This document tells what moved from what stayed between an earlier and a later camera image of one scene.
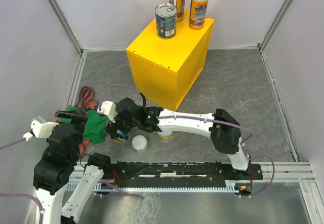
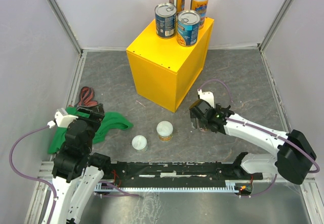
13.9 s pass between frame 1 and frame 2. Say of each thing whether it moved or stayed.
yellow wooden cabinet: stayed
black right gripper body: moved
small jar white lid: stayed
